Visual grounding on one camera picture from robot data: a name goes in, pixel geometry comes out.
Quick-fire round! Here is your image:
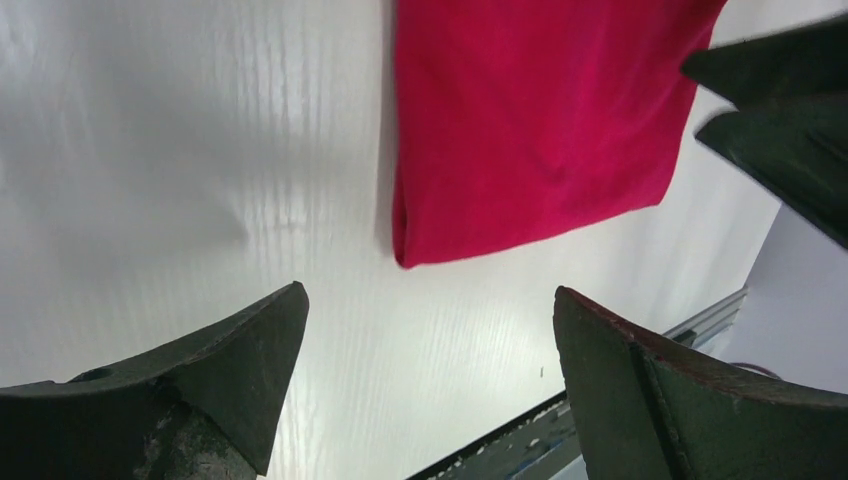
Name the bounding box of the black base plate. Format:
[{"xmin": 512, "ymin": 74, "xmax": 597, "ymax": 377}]
[{"xmin": 411, "ymin": 391, "xmax": 581, "ymax": 480}]

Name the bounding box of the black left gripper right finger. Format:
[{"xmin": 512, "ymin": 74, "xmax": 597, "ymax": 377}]
[{"xmin": 553, "ymin": 287, "xmax": 847, "ymax": 479}]

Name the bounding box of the red t shirt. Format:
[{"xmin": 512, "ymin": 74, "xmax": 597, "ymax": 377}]
[{"xmin": 392, "ymin": 1, "xmax": 723, "ymax": 269}]

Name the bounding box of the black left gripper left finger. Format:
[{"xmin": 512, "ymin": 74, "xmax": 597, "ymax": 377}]
[{"xmin": 1, "ymin": 282, "xmax": 309, "ymax": 479}]

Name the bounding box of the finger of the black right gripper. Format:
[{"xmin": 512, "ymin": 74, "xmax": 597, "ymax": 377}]
[
  {"xmin": 681, "ymin": 13, "xmax": 847, "ymax": 106},
  {"xmin": 695, "ymin": 94, "xmax": 847, "ymax": 248}
]

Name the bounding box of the aluminium frame rail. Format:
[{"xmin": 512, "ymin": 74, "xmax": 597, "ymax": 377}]
[{"xmin": 663, "ymin": 286, "xmax": 748, "ymax": 349}]

